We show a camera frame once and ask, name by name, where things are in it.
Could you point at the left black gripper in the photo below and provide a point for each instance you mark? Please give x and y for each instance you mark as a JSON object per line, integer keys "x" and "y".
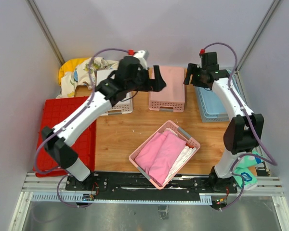
{"x": 158, "y": 83}

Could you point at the pink folded cloth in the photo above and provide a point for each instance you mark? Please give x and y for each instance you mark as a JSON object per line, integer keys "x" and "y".
{"x": 159, "y": 154}

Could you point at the grey slotted cable duct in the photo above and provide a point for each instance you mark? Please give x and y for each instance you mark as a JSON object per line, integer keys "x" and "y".
{"x": 85, "y": 198}

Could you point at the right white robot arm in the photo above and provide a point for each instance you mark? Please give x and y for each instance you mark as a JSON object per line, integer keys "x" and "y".
{"x": 244, "y": 129}

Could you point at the white perforated basket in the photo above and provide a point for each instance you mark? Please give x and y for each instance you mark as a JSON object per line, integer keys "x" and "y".
{"x": 122, "y": 107}

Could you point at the pink basket with cloths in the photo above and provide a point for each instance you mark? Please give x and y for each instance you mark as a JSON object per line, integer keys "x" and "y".
{"x": 167, "y": 124}

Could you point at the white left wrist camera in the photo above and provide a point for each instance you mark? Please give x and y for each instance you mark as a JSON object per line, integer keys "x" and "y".
{"x": 142, "y": 56}

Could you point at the light blue perforated basket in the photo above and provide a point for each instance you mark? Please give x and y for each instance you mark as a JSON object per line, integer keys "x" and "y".
{"x": 210, "y": 106}

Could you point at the yellow cloth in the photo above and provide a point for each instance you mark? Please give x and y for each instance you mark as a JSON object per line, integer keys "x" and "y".
{"x": 69, "y": 66}

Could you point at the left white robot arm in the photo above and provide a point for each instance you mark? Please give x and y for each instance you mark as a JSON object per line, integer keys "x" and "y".
{"x": 58, "y": 141}

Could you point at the patterned cream cloth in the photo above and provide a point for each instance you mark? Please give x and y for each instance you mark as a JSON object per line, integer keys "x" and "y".
{"x": 80, "y": 76}

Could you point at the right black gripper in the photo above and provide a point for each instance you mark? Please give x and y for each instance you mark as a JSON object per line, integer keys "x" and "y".
{"x": 192, "y": 70}

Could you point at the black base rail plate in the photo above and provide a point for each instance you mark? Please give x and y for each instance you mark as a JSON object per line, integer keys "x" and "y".
{"x": 131, "y": 185}

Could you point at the teal patterned cloth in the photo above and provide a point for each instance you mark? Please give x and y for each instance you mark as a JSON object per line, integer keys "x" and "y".
{"x": 243, "y": 176}

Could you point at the pink perforated basket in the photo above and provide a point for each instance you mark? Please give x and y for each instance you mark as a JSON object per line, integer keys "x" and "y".
{"x": 172, "y": 97}

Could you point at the white folded cloth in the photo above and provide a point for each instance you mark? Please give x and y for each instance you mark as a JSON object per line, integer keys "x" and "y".
{"x": 175, "y": 153}

